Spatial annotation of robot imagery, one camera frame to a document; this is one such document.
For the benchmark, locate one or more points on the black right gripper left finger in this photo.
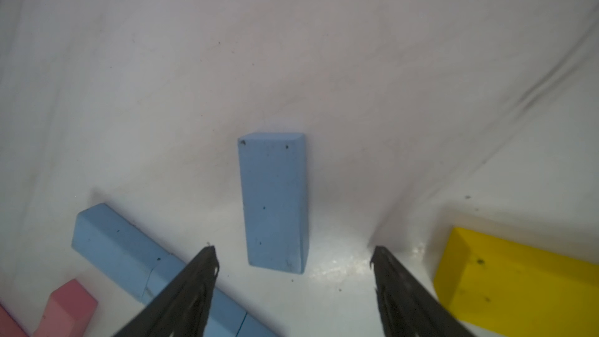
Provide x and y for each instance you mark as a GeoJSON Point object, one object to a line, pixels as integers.
{"type": "Point", "coordinates": [183, 307]}

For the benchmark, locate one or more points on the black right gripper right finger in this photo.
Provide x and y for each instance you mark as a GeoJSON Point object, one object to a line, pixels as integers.
{"type": "Point", "coordinates": [406, 308]}

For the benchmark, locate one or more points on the light blue long block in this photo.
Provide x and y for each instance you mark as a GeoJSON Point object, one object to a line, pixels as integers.
{"type": "Point", "coordinates": [117, 248]}

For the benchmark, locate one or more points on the pink rectangular block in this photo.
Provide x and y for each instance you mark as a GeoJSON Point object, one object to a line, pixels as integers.
{"type": "Point", "coordinates": [68, 311]}

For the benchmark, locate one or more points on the small blue cube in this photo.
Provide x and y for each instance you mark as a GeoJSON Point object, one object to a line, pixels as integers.
{"type": "Point", "coordinates": [164, 272]}

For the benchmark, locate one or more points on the light pink block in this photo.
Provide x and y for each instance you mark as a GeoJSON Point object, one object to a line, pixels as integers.
{"type": "Point", "coordinates": [8, 326]}

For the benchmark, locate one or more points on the yellow rectangular block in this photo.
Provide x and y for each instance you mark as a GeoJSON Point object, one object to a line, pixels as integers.
{"type": "Point", "coordinates": [516, 290]}

